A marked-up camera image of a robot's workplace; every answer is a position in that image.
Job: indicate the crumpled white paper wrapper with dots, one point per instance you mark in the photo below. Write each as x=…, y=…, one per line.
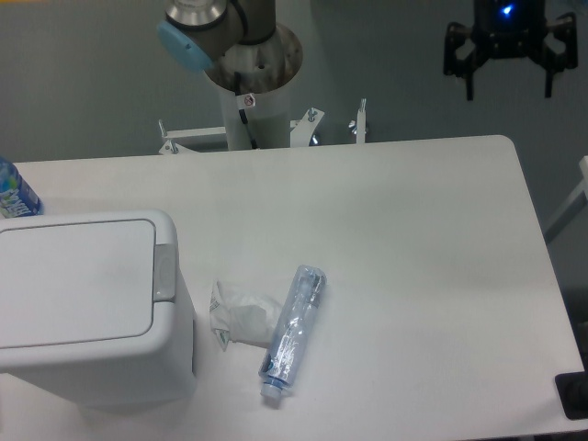
x=242, y=317

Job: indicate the empty clear plastic bottle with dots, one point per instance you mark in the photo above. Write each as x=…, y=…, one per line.
x=284, y=355

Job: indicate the white frame at right edge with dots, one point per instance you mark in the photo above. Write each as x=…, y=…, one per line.
x=569, y=208

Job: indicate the blue labelled water bottle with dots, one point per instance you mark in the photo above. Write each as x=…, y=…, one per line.
x=18, y=199

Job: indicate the white push-button trash can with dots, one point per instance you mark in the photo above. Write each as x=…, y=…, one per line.
x=94, y=308

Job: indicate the white metal clamp frame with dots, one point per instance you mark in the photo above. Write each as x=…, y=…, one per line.
x=302, y=133

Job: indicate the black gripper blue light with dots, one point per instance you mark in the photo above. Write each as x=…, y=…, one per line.
x=511, y=29

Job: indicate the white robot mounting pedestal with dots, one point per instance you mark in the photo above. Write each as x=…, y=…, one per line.
x=253, y=83

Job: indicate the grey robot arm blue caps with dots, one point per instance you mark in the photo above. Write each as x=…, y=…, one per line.
x=197, y=33

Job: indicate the black device at table edge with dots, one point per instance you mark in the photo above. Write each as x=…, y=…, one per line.
x=572, y=389

